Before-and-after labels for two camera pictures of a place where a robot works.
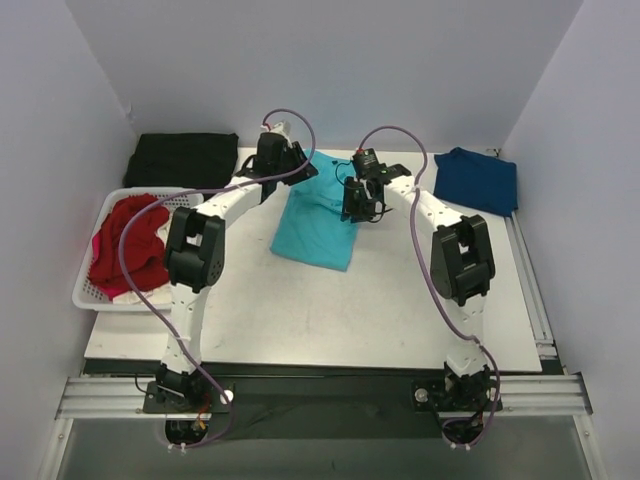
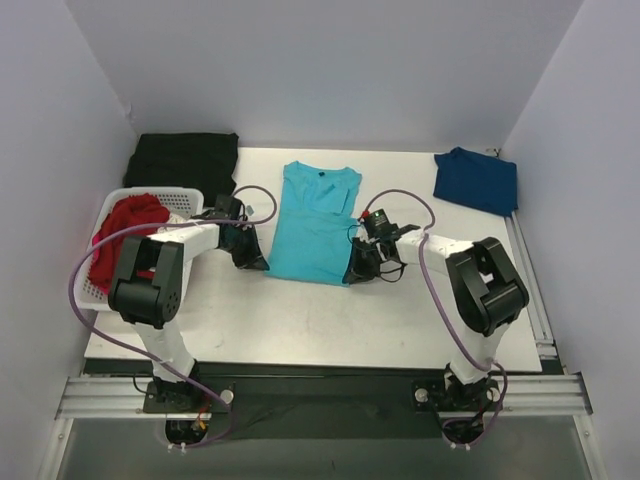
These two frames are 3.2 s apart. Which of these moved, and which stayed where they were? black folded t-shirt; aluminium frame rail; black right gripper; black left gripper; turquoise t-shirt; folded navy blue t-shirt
Moved: turquoise t-shirt; black left gripper; black right gripper
Stayed: aluminium frame rail; folded navy blue t-shirt; black folded t-shirt
